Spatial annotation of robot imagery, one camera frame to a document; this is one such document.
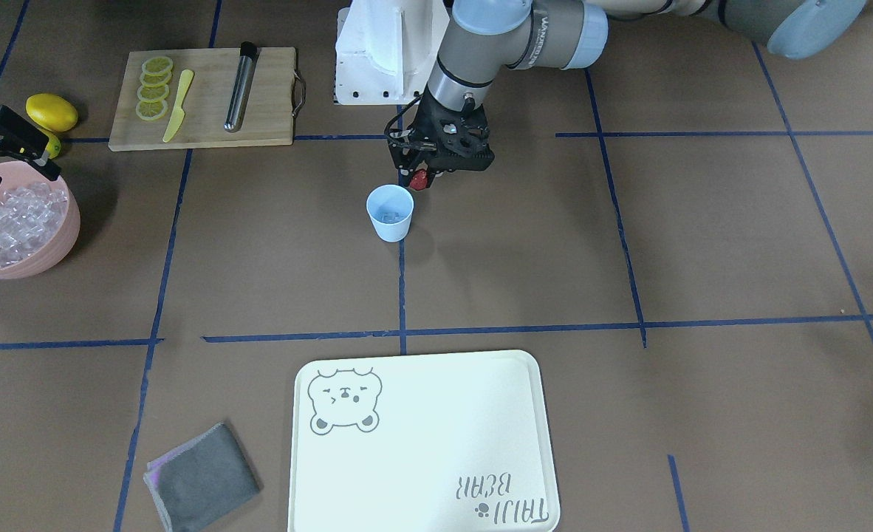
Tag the wooden cutting board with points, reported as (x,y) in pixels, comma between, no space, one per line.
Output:
(268,117)

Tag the light blue plastic cup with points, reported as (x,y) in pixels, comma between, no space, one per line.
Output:
(390,209)

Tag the lemon slice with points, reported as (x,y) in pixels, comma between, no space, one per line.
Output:
(151,80)
(151,110)
(157,65)
(153,93)

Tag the yellow lemon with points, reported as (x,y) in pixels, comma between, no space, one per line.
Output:
(54,145)
(51,112)

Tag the yellow plastic knife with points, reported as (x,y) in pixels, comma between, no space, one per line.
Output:
(178,113)

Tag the steel muddler black tip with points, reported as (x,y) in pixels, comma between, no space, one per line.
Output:
(248,54)

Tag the clear ice cubes pile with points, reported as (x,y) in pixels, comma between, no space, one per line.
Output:
(29,218)

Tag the lower yellow lemon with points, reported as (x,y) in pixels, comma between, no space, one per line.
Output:
(54,145)

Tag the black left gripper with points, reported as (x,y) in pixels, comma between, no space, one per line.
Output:
(426,120)

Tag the upper yellow lemon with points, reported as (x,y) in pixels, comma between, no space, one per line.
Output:
(51,112)

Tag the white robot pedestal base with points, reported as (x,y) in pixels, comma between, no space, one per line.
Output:
(385,50)

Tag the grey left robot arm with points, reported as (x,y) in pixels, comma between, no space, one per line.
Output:
(483,37)

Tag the clear ice cube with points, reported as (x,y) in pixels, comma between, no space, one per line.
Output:
(389,218)

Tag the cream bear tray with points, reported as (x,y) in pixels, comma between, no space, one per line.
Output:
(436,442)

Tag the pink bowl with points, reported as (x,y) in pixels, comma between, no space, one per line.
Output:
(15,174)

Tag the folded grey cloth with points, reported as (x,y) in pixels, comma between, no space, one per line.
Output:
(201,480)

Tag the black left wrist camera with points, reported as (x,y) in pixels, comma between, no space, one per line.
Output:
(418,146)

